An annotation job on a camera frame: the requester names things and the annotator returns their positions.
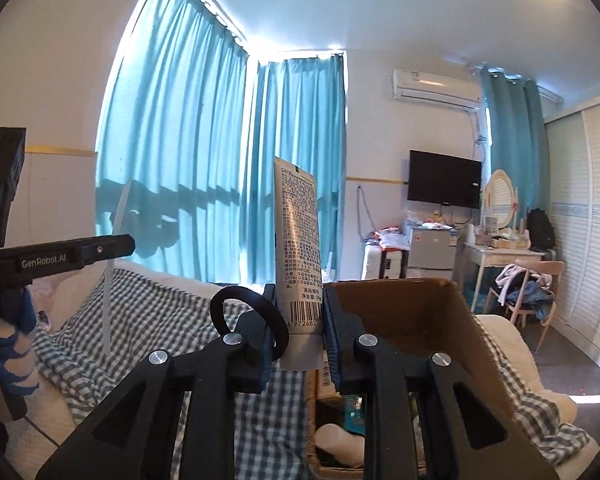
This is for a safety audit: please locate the black wall television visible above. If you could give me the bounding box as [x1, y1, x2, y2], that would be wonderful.
[407, 150, 483, 210]

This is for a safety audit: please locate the black cable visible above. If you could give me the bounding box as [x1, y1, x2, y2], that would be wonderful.
[22, 410, 62, 449]

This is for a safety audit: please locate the white wall air conditioner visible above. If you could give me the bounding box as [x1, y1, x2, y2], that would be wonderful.
[391, 68, 484, 113]

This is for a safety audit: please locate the silver mini fridge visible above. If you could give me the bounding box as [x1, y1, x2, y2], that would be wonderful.
[409, 225, 457, 271]

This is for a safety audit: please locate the white ointment tube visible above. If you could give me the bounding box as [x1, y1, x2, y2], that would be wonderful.
[272, 156, 327, 372]

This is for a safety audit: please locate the teal corner curtain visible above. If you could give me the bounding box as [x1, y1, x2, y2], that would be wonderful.
[480, 67, 549, 227]

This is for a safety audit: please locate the narrow teal window curtain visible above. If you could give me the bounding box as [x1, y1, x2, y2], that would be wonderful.
[240, 55, 347, 287]

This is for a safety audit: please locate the white oval vanity mirror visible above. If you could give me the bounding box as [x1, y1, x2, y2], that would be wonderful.
[481, 169, 519, 234]

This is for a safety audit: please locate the white dressing table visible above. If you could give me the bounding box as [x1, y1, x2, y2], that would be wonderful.
[462, 237, 547, 312]

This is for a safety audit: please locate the white louvered wardrobe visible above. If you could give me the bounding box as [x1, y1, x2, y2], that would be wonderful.
[544, 92, 600, 377]

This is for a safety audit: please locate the white plastic strip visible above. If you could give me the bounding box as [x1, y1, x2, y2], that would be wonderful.
[102, 180, 137, 362]

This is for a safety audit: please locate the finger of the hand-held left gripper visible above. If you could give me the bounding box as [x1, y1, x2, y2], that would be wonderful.
[81, 233, 136, 267]

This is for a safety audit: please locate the pile of clothes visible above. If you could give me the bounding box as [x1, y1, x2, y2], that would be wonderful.
[495, 264, 557, 322]

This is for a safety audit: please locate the teal pill blister pack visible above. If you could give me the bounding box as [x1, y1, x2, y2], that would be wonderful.
[342, 395, 369, 434]

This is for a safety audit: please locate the white suitcase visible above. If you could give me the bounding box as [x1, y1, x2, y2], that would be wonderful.
[361, 245, 411, 281]

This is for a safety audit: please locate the wide teal window curtain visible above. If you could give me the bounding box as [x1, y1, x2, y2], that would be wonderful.
[96, 0, 249, 284]

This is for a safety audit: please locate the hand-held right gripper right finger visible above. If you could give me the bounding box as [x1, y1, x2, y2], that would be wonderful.
[324, 287, 561, 480]

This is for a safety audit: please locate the person's left hand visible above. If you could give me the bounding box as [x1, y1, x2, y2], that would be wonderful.
[0, 286, 39, 412]

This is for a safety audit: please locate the grey white checkered blanket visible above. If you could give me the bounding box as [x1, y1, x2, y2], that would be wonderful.
[32, 267, 599, 480]

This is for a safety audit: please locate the blue wall cable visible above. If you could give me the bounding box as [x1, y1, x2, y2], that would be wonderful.
[357, 185, 377, 244]

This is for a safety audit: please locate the black ring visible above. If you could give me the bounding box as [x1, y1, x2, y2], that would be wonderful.
[211, 286, 286, 361]

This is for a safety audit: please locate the black backpack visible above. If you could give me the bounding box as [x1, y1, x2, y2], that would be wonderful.
[526, 208, 556, 251]

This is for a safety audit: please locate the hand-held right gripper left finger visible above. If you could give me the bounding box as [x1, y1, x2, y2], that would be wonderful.
[35, 284, 281, 480]

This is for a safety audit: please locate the brown cardboard box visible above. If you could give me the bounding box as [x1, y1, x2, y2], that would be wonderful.
[305, 277, 519, 480]

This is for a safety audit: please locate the wooden chair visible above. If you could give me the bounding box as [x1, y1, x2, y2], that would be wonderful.
[487, 260, 567, 357]

